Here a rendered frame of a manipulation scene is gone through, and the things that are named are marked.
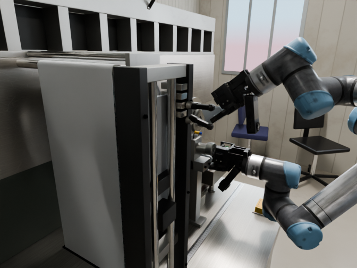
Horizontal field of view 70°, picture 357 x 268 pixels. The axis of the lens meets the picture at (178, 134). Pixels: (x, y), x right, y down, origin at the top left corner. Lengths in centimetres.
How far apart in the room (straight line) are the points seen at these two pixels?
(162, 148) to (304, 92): 35
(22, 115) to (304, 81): 71
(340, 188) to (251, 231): 31
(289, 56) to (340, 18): 291
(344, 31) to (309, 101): 294
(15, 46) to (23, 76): 7
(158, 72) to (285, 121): 343
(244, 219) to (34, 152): 71
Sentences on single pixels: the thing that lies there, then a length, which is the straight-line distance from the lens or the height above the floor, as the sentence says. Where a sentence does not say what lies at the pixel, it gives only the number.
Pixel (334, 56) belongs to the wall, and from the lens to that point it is 357.
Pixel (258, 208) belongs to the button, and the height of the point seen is 92.
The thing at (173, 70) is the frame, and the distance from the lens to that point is 44.
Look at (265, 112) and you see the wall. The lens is 385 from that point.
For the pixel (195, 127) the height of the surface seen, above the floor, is 123.
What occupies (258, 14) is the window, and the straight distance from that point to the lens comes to 386.
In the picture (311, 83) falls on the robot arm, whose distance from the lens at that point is 66.
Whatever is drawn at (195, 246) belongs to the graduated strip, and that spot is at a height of 90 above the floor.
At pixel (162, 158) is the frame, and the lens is 51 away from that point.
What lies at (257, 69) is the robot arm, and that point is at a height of 142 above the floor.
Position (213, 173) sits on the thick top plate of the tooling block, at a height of 103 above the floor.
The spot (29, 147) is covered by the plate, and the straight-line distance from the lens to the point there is 82.
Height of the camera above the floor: 146
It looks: 18 degrees down
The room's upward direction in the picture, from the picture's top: 1 degrees clockwise
